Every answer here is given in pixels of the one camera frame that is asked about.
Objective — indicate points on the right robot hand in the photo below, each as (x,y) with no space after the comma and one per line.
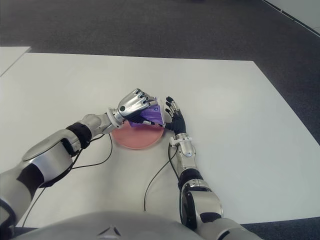
(178,123)

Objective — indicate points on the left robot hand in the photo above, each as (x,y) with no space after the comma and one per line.
(132,105)

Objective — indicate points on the purple tissue paper pack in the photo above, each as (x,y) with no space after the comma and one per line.
(152,115)

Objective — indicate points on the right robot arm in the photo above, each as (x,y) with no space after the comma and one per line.
(187,150)

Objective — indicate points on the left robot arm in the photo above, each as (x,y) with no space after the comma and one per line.
(50,150)

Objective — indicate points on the pink round plate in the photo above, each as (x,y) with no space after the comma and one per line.
(140,138)

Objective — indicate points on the grey robot torso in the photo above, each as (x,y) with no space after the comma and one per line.
(105,225)

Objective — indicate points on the white side table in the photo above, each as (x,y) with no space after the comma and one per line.
(10,56)

